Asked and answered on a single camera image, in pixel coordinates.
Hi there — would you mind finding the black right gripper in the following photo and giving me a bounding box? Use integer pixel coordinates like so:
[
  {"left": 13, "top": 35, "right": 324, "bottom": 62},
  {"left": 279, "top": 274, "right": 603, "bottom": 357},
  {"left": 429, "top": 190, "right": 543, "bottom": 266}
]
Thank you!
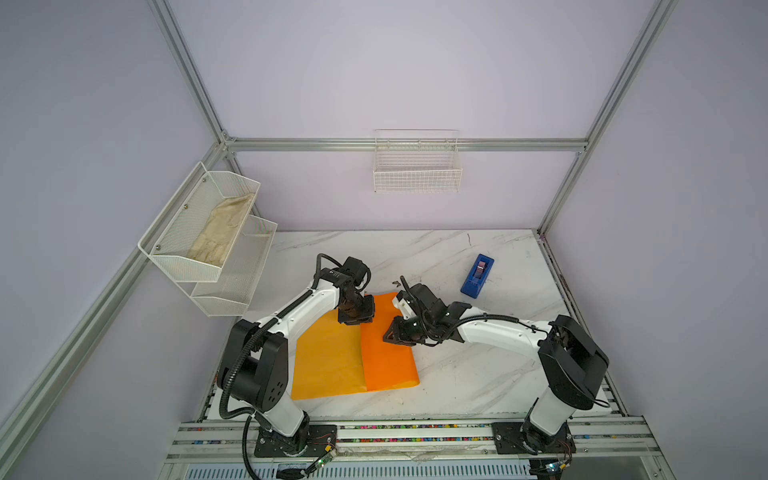
[{"left": 378, "top": 316, "right": 431, "bottom": 345}]

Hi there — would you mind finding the orange wrapping paper sheet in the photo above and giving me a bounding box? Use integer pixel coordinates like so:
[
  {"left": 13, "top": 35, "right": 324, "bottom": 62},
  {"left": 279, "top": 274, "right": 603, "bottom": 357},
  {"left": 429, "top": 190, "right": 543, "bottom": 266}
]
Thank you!
[{"left": 291, "top": 293, "right": 420, "bottom": 400}]

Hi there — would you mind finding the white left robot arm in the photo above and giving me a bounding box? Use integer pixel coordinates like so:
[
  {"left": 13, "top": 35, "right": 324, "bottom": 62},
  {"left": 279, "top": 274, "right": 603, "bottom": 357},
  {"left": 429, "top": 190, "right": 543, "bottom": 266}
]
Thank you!
[{"left": 217, "top": 280, "right": 375, "bottom": 437}]

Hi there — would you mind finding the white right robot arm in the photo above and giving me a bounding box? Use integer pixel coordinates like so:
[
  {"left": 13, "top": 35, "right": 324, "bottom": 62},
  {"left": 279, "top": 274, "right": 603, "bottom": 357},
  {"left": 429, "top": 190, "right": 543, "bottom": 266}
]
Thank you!
[{"left": 375, "top": 303, "right": 611, "bottom": 439}]

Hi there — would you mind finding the blue tape dispenser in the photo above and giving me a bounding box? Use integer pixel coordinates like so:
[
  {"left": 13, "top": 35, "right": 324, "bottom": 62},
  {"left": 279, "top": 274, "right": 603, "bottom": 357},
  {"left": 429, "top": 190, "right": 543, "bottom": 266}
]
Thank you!
[{"left": 460, "top": 254, "right": 495, "bottom": 299}]

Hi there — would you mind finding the pink tape roll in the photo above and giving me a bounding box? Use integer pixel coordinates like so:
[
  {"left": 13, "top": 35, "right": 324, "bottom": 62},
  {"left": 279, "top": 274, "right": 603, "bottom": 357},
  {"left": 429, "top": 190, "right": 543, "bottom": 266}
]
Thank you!
[{"left": 474, "top": 261, "right": 486, "bottom": 278}]

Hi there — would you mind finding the white mesh lower shelf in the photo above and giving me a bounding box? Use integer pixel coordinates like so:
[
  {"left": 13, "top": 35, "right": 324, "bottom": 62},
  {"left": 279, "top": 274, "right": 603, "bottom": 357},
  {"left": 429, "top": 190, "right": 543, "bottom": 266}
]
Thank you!
[{"left": 191, "top": 215, "right": 277, "bottom": 317}]

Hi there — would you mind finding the white mesh shelf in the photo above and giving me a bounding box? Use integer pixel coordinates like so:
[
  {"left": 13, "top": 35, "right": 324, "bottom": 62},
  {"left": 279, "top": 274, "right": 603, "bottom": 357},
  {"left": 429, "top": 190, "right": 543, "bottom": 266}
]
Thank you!
[
  {"left": 138, "top": 165, "right": 260, "bottom": 283},
  {"left": 191, "top": 215, "right": 277, "bottom": 317}
]

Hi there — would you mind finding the beige cloth in shelf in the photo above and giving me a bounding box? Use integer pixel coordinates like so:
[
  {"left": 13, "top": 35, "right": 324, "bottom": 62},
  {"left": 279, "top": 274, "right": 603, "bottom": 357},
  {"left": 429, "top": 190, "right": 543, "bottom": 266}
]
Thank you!
[{"left": 188, "top": 194, "right": 255, "bottom": 267}]

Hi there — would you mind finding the white mesh upper shelf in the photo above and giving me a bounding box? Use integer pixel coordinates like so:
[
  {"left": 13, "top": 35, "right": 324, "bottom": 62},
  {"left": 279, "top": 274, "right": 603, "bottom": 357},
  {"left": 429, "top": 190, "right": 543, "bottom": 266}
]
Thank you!
[{"left": 138, "top": 165, "right": 260, "bottom": 283}]

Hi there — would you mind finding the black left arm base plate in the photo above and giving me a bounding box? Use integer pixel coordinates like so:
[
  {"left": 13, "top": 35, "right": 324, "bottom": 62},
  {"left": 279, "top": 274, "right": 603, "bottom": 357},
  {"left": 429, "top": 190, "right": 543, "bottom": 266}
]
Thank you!
[{"left": 252, "top": 423, "right": 338, "bottom": 458}]

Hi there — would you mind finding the black corrugated cable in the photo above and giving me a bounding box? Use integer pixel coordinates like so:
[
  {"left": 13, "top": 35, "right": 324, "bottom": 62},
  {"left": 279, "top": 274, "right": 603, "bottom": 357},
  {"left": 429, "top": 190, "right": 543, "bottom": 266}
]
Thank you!
[{"left": 217, "top": 252, "right": 346, "bottom": 480}]

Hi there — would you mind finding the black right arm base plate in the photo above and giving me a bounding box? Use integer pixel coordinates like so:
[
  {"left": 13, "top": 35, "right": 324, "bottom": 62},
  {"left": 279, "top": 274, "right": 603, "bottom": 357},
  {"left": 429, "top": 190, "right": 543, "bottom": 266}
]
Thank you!
[{"left": 491, "top": 421, "right": 576, "bottom": 455}]

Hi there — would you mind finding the white wire wall basket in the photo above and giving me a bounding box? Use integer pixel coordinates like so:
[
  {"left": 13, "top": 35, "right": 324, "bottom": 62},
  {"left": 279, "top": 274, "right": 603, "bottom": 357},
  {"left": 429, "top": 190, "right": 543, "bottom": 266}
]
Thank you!
[{"left": 373, "top": 129, "right": 463, "bottom": 193}]

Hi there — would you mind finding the aluminium front rail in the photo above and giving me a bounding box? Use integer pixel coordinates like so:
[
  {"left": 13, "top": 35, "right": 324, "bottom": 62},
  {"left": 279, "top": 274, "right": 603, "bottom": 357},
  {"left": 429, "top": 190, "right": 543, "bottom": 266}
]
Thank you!
[{"left": 165, "top": 416, "right": 661, "bottom": 463}]

